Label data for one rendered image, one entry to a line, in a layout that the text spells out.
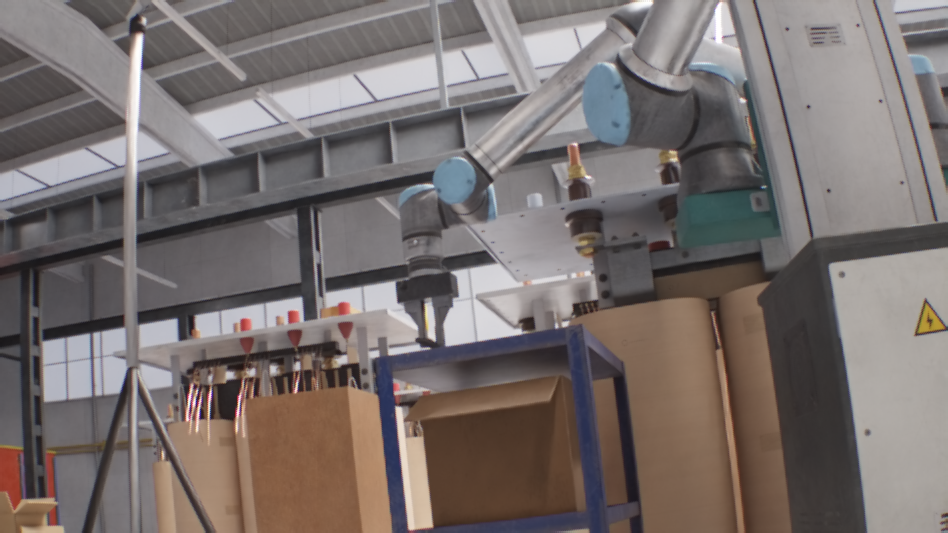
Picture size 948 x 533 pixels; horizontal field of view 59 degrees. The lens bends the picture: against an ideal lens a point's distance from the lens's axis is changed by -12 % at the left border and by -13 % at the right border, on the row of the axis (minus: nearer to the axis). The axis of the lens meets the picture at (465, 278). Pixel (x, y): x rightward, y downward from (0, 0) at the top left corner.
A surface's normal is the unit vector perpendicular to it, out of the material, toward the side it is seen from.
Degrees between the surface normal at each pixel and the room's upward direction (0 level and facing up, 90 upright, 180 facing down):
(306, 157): 90
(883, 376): 90
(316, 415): 90
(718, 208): 90
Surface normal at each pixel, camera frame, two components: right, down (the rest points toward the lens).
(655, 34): -0.72, 0.26
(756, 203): -0.08, -0.24
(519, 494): -0.29, -0.21
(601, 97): -0.93, 0.05
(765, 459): -0.70, -0.10
